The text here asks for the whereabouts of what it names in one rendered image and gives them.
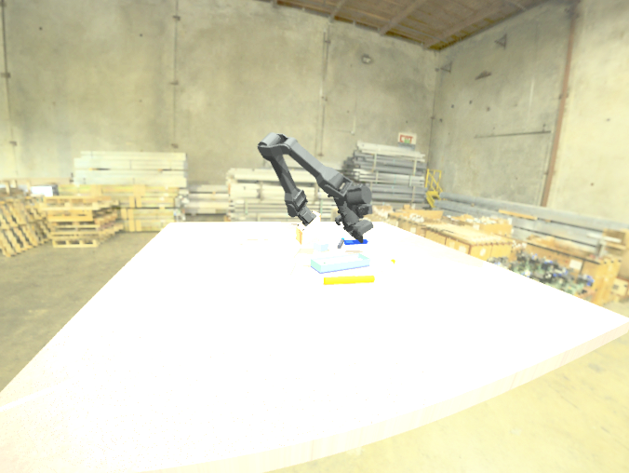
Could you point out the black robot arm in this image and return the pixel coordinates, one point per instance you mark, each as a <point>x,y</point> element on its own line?
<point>274,146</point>

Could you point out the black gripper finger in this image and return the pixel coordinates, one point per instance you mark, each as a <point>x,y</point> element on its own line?
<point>348,230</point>
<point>359,238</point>

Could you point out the white cylinder with yellow tip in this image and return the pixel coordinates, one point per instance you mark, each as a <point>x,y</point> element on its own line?
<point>388,266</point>

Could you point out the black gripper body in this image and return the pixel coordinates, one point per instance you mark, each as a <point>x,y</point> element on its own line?
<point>350,217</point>

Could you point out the white keyboard with letter keys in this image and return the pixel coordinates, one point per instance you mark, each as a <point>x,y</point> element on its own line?
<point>339,263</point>

